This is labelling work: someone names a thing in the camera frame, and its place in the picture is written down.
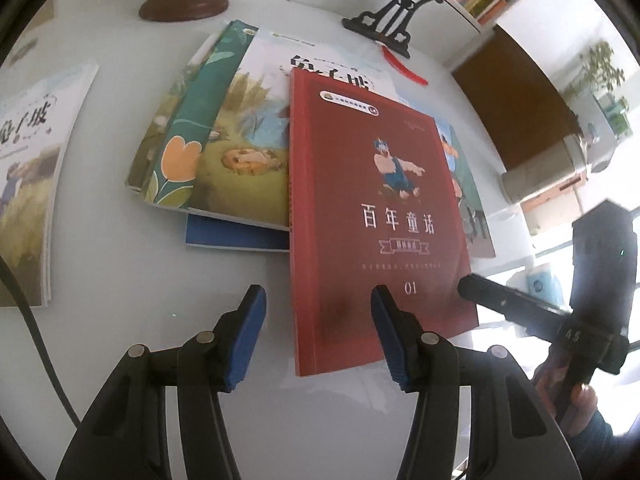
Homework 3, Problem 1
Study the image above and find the person's right forearm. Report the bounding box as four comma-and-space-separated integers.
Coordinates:
570, 407, 631, 466

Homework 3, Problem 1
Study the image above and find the white book wheat field cover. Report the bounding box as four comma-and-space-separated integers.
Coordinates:
187, 27, 371, 233

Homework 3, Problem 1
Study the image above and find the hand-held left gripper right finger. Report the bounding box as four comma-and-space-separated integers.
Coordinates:
370, 284, 571, 480

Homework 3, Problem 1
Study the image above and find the black cable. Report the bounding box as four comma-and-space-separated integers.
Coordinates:
0, 255, 81, 426

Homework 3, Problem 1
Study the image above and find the light blue cartoon book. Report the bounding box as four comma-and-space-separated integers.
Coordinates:
395, 92, 497, 259

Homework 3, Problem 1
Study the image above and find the white book autumn animals cover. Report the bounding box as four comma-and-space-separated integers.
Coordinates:
0, 62, 99, 308

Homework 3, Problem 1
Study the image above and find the green box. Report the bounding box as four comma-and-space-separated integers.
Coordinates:
600, 102, 632, 136

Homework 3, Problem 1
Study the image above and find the potted green plant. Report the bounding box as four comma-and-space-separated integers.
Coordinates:
565, 42, 628, 111

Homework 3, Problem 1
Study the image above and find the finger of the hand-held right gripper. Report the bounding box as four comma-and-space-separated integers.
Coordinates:
457, 274, 574, 335

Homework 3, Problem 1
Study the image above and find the teal book orange tulip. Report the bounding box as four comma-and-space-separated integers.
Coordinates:
142, 20, 251, 208

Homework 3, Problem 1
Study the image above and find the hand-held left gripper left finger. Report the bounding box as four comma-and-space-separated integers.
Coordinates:
55, 284, 268, 480

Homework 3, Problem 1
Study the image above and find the red tassel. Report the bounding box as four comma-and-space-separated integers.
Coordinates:
377, 42, 430, 87

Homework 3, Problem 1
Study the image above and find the blue tissue pack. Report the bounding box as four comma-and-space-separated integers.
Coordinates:
525, 262, 566, 306

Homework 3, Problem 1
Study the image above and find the brown wooden cabinet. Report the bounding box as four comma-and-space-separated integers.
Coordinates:
452, 24, 601, 236

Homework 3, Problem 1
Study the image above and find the person's right hand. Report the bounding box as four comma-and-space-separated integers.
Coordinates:
531, 355, 599, 437

